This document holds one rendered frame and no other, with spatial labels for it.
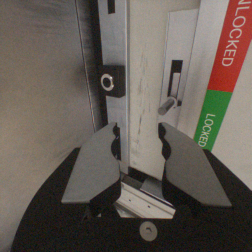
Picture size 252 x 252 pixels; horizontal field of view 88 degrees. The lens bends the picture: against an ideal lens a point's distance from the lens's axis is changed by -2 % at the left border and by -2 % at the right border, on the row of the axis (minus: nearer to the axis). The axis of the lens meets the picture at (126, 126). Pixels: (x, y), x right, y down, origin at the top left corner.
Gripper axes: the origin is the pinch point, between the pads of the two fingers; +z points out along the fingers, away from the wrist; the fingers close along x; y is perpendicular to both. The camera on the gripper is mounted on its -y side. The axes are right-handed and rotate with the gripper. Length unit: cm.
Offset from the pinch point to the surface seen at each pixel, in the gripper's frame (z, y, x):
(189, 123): 7.6, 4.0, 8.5
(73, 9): 17.3, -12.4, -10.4
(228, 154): 7.5, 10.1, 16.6
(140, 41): 16.7, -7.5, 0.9
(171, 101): 11.5, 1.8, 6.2
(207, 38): 7.8, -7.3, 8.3
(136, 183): 15.9, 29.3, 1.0
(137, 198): 11.3, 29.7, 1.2
